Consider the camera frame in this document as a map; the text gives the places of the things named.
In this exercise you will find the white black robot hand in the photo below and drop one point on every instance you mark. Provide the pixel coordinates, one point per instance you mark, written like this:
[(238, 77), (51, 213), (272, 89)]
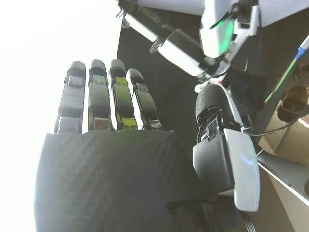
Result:
[(108, 174)]

